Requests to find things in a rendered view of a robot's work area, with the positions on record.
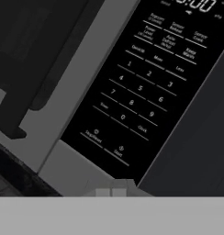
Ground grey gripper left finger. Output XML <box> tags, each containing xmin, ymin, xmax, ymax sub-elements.
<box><xmin>82</xmin><ymin>179</ymin><xmax>112</xmax><ymax>197</ymax></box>

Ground grey microwave door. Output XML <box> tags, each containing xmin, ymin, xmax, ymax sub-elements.
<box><xmin>0</xmin><ymin>0</ymin><xmax>141</xmax><ymax>174</ymax></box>

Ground dark microwave door handle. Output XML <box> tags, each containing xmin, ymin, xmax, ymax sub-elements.
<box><xmin>0</xmin><ymin>0</ymin><xmax>91</xmax><ymax>140</ymax></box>

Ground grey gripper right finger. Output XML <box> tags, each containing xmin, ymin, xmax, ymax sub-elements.
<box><xmin>111</xmin><ymin>178</ymin><xmax>154</xmax><ymax>197</ymax></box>

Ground grey microwave with black keypad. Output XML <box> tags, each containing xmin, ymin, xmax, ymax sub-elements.
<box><xmin>39</xmin><ymin>0</ymin><xmax>224</xmax><ymax>197</ymax></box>

